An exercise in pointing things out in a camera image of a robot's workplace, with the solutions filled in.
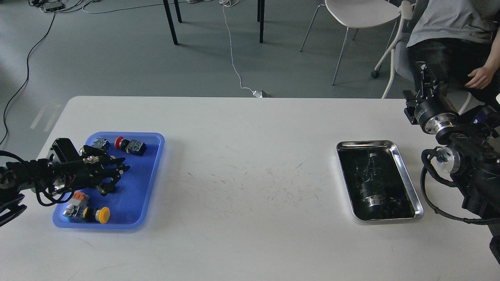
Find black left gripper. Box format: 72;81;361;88
48;138;130;196

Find person's clasped hands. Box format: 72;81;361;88
464;66;495;89

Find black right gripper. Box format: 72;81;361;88
402;62;459;135

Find white power adapter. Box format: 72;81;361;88
252;90;270;98

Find green push button switch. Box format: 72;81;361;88
80;138;110;157

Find white cable on floor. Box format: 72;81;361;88
220;0;256;94

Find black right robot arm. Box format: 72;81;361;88
404;62;500;259

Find person in grey shirt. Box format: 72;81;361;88
407;0;500;110

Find blue plastic tray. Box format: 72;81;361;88
52;132;165;230

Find red push button switch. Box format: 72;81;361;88
114;136;147;157

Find black cable on floor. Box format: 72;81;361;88
0;12;57;146

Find white chair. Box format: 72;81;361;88
300;0;400;85

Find orange grey contact block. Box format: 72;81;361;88
68;191;90;208

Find silver metal tray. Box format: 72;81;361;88
336;140;424;224

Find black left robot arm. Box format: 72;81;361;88
0;138;130;225

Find yellow push button switch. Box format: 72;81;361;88
63;205;111;224

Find black table legs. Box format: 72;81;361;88
163;0;266;45

